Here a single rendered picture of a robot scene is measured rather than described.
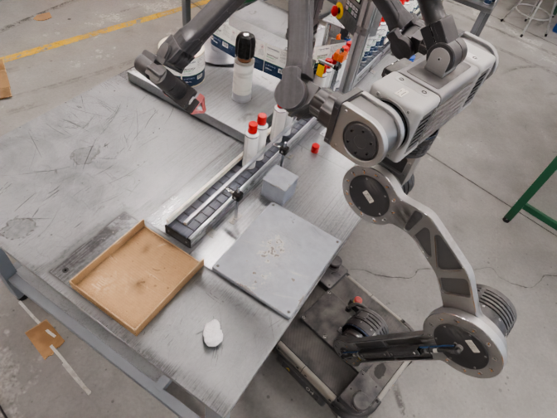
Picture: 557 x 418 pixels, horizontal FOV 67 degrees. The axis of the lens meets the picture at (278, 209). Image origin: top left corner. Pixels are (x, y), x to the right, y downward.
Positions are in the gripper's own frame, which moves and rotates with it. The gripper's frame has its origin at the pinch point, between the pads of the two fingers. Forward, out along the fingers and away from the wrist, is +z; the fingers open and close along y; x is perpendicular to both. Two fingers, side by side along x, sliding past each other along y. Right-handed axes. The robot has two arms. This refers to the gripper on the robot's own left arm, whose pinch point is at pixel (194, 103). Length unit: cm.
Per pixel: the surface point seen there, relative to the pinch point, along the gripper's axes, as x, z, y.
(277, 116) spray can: -16.0, 33.6, -8.1
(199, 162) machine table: 16.8, 30.6, 6.1
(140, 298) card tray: 57, -2, -28
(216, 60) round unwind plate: -25, 56, 51
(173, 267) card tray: 46, 7, -26
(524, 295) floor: -30, 179, -132
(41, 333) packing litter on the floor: 128, 46, 32
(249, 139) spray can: -2.0, 20.3, -12.4
